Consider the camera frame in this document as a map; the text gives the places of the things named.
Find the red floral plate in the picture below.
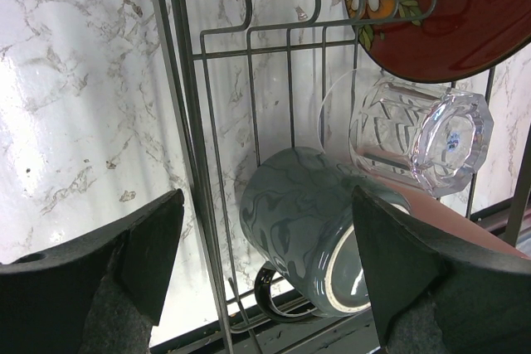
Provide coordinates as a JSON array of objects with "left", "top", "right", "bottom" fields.
[{"left": 343, "top": 0, "right": 530, "bottom": 83}]

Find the black wire dish rack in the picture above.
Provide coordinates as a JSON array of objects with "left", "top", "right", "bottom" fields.
[{"left": 153, "top": 0, "right": 530, "bottom": 353}]

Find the clear glass tumbler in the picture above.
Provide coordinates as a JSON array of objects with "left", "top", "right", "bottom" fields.
[{"left": 316, "top": 69, "right": 494, "bottom": 197}]

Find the grey ceramic mug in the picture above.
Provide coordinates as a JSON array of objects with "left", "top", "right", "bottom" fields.
[{"left": 240, "top": 147, "right": 411, "bottom": 323}]

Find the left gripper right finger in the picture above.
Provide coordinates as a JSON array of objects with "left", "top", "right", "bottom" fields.
[{"left": 352, "top": 187, "right": 530, "bottom": 353}]

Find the pink plastic cup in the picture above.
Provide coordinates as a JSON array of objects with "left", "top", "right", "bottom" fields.
[{"left": 377, "top": 177, "right": 530, "bottom": 260}]

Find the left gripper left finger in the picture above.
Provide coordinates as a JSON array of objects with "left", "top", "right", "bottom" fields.
[{"left": 1, "top": 189, "right": 184, "bottom": 353}]

